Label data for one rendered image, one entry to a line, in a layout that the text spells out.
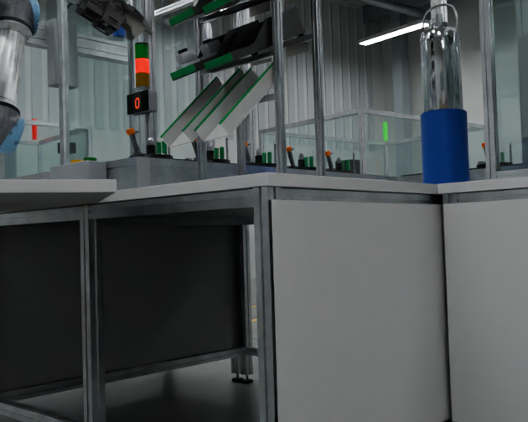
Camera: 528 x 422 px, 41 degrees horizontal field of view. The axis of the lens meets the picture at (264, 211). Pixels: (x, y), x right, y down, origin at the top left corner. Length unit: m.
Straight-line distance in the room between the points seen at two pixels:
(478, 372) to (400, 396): 0.26
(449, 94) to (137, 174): 1.08
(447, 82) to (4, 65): 1.42
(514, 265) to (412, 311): 0.30
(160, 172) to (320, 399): 0.82
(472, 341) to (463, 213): 0.36
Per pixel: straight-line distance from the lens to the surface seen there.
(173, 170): 2.12
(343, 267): 1.74
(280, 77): 1.95
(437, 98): 2.46
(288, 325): 1.59
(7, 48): 2.31
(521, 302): 2.03
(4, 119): 2.19
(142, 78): 2.53
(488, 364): 2.10
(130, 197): 1.92
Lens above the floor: 0.71
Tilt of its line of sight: 2 degrees up
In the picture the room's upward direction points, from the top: 2 degrees counter-clockwise
